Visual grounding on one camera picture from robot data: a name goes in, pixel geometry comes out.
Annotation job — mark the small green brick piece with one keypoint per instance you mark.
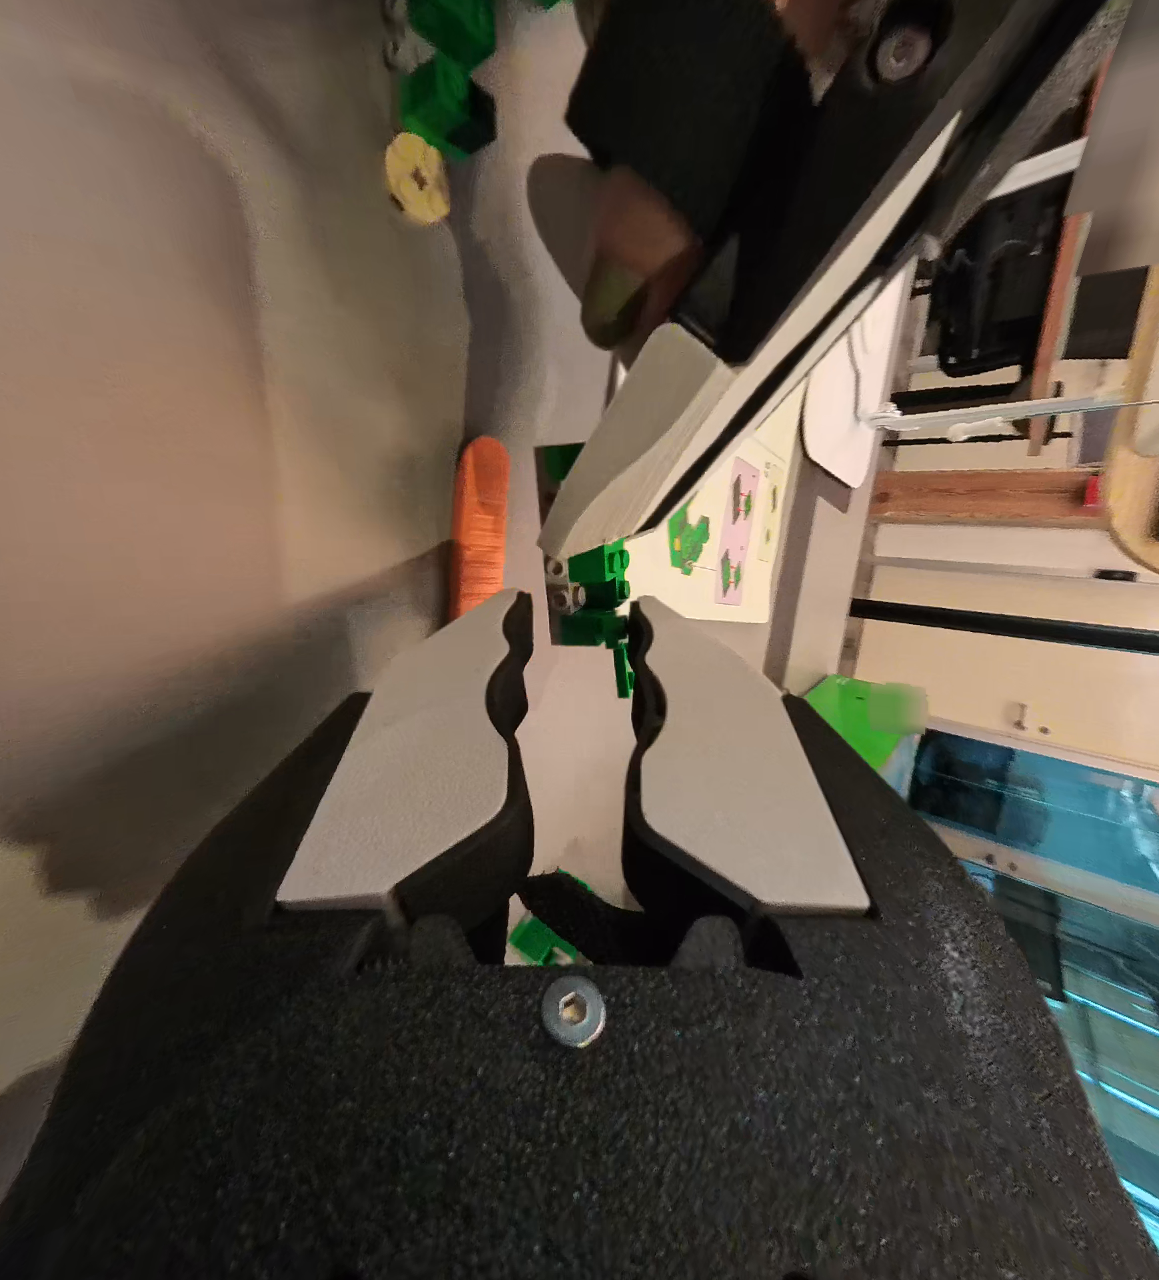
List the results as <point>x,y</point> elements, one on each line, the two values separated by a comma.
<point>444,91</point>

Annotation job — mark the white rounded pad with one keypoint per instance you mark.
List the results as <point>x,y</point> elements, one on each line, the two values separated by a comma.
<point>853,400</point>

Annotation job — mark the green toy brick assembly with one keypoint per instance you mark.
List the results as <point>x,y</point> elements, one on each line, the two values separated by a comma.
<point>593,601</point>

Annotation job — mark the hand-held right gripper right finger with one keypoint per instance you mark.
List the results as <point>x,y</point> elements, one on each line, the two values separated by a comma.
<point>740,791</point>

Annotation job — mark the yellow round brick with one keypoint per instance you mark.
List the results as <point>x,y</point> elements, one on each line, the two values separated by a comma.
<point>417,181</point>

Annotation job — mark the glass partition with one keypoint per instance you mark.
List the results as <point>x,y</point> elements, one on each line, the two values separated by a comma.
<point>1090,851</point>

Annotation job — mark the green toy box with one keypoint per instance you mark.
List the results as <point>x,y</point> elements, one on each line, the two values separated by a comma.
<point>859,715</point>

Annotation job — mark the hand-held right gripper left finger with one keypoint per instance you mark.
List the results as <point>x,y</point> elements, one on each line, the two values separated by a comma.
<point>410,781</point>

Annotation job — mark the grey desk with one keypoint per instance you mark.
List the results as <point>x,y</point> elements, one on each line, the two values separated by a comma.
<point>189,400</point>

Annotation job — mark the orange brick separator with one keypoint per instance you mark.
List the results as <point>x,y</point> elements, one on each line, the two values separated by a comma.
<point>480,531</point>

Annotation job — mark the open instruction booklet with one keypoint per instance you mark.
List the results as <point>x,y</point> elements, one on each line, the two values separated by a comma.
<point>729,540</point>

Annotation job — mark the person's left hand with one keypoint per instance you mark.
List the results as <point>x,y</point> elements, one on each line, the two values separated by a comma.
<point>639,261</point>

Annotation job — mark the black rod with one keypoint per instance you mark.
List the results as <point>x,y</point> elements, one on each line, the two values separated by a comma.
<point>1039,628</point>

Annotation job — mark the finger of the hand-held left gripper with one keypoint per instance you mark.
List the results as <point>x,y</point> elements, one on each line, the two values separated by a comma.
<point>639,441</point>
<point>789,385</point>

